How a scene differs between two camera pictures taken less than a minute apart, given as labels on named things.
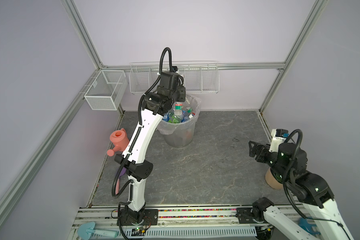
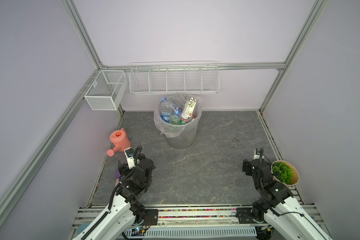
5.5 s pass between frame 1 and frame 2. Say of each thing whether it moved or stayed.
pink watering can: stayed
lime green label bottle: stayed
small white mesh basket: stayed
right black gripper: moved
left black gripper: moved
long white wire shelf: stayed
